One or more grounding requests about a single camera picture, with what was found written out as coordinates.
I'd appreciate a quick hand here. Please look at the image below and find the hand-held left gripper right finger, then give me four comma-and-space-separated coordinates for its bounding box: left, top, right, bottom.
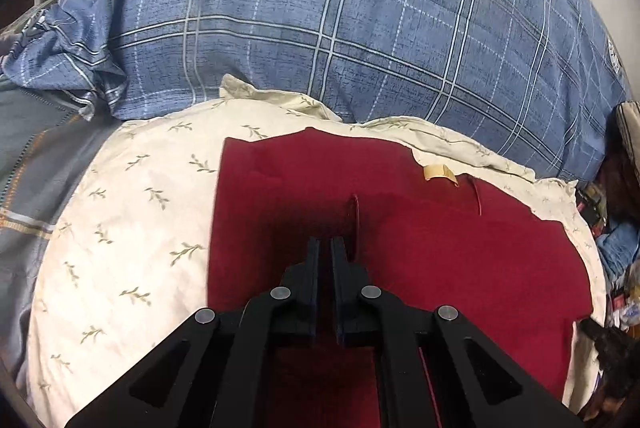
330, 235, 587, 428

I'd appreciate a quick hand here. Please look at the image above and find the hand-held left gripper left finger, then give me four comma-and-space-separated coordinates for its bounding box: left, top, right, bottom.
65, 235, 321, 428

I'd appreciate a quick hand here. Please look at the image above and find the dark red garment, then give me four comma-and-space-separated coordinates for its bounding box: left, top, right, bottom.
207, 127, 596, 428

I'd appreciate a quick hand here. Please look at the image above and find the cream leaf-print pillow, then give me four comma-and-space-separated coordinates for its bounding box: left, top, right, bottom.
25, 74, 608, 420

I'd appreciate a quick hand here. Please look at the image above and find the blue plaid pillow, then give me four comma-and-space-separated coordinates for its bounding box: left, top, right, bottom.
2, 0, 633, 184

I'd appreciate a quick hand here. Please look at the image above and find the blue denim cloth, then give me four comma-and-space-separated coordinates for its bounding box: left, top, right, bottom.
597, 221, 640, 281

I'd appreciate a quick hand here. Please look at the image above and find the dark cloth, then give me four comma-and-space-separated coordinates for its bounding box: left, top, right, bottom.
577, 318, 640, 424

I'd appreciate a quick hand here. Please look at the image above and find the grey plaid blanket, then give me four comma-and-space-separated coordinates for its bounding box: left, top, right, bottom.
0, 76, 126, 389

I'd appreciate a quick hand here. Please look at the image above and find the brown striped cushion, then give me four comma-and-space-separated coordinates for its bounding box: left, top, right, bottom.
614, 101, 640, 159

